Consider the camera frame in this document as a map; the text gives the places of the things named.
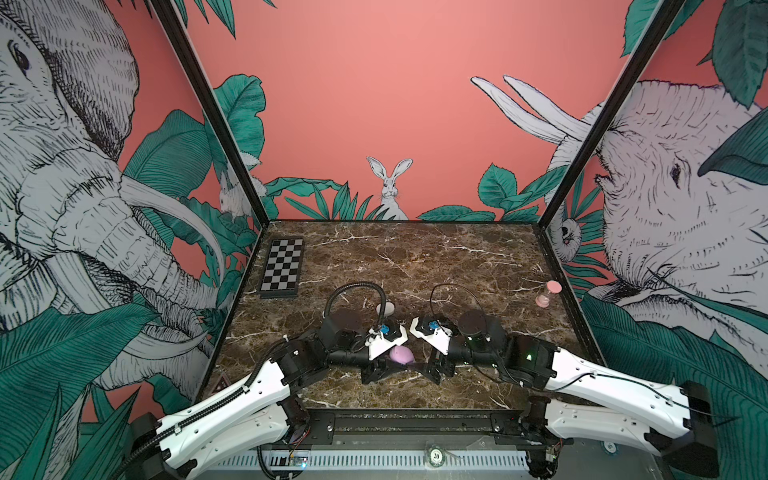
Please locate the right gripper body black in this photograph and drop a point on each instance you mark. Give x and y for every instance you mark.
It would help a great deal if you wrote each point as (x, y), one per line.
(444, 362)

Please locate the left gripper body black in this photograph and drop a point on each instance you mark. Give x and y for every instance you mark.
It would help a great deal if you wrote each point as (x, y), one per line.
(374, 371)

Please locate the pink earbud charging case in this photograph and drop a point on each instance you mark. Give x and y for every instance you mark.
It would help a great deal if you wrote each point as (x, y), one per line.
(402, 355)

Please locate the white earbud charging case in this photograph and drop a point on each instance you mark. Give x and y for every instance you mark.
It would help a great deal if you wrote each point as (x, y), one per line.
(387, 309)

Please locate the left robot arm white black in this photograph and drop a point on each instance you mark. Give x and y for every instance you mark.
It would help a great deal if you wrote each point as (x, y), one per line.
(263, 407)

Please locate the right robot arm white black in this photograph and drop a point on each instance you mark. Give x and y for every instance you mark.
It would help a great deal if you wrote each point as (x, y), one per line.
(580, 398)

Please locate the black white checkerboard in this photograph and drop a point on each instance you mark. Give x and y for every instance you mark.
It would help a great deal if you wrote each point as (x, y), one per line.
(282, 268)

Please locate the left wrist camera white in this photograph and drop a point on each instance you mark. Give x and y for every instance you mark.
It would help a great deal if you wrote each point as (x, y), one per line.
(383, 338)

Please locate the white perforated cable duct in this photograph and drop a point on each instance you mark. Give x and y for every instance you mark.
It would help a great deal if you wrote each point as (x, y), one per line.
(413, 460)

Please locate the black left frame post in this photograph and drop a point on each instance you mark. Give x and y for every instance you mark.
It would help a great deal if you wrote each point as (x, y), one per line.
(168, 15)

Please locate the black frame post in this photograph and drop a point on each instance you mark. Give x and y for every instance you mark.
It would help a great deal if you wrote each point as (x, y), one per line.
(168, 15)
(656, 28)

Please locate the black right frame post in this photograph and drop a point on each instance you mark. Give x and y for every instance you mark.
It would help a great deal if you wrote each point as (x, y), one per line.
(656, 28)

